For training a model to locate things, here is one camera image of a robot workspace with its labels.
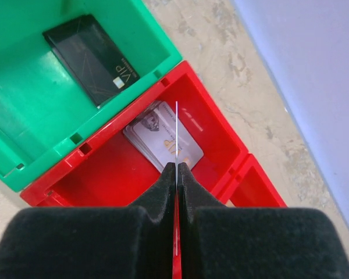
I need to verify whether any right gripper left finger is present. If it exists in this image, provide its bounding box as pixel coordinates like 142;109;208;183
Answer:
0;163;175;278

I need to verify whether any silver card in red bin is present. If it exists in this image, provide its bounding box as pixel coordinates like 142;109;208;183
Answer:
123;101;204;172

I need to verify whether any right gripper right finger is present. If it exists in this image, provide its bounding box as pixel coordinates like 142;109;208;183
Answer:
178;163;349;278

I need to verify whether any middle red plastic bin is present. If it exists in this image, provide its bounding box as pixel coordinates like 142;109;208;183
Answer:
20;61;248;206

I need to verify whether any red plastic bin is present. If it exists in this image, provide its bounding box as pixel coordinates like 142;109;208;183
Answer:
20;61;248;206
216;154;286;208

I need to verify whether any right red plastic bin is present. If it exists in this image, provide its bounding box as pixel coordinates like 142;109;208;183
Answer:
216;154;286;208

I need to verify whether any green plastic bin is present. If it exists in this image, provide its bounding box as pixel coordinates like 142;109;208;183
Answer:
0;1;182;192

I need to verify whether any white card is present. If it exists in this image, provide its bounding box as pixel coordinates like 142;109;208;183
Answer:
175;101;179;256

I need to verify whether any black card in green bin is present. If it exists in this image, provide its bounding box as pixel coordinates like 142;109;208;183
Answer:
43;15;140;107

